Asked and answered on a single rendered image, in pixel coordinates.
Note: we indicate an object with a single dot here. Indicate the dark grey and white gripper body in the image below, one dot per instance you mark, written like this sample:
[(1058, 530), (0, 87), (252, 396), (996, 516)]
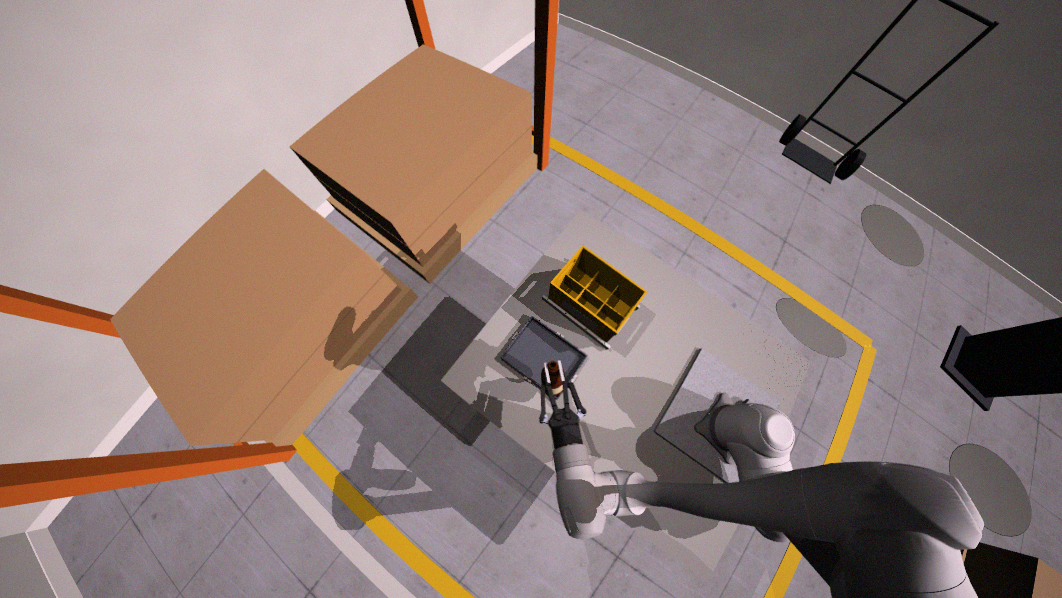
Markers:
[(566, 431)]

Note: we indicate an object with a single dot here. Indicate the dark olive open-top crate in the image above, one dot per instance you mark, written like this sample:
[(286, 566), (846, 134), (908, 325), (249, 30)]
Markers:
[(614, 312)]

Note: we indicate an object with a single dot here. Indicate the brown glass bottle with cream label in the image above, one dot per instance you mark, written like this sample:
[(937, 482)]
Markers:
[(554, 375)]

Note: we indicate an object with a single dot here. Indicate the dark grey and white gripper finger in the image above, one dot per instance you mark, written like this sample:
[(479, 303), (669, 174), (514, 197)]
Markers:
[(581, 411), (547, 388)]

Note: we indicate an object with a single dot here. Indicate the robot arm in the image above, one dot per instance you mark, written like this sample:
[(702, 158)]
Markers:
[(898, 528)]

